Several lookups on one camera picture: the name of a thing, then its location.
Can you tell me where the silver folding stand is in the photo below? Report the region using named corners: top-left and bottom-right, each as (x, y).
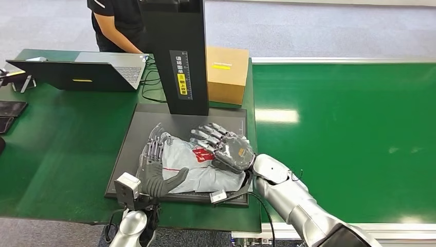
top-left (12, 75), bottom-right (38, 94)

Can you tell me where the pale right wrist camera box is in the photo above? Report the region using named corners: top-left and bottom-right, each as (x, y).
top-left (209, 170), bottom-right (255, 205)

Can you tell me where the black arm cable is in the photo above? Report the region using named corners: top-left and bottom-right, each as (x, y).
top-left (247, 191), bottom-right (277, 247)
top-left (103, 208), bottom-right (129, 243)

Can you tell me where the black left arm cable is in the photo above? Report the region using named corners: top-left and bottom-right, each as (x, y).
top-left (103, 208), bottom-right (129, 243)

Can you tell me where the black weighing device with column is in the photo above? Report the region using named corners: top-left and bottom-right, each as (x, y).
top-left (103, 0), bottom-right (249, 208)

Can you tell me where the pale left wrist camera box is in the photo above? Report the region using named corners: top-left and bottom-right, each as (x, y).
top-left (114, 172), bottom-right (142, 209)

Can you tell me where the brown cardboard box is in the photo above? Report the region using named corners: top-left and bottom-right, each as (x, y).
top-left (206, 46), bottom-right (250, 107)

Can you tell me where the grey laptop with black lid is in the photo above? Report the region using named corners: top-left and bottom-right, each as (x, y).
top-left (6, 51), bottom-right (148, 92)

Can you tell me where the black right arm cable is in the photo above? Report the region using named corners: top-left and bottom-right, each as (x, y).
top-left (247, 191), bottom-right (277, 247)

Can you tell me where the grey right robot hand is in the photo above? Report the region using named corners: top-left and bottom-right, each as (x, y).
top-left (190, 122), bottom-right (256, 174)

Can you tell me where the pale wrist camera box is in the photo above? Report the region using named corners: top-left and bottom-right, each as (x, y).
top-left (114, 172), bottom-right (142, 209)
top-left (209, 170), bottom-right (255, 205)

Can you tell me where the green conveyor belt aluminium frame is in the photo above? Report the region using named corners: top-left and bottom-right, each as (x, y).
top-left (231, 56), bottom-right (436, 247)

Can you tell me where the black device with yellow strip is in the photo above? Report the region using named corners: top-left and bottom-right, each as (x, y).
top-left (0, 67), bottom-right (28, 87)

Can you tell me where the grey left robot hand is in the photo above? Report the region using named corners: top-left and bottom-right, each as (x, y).
top-left (138, 122), bottom-right (190, 199)

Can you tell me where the white red printed mailer package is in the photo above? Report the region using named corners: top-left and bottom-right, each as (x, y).
top-left (136, 132), bottom-right (253, 195)

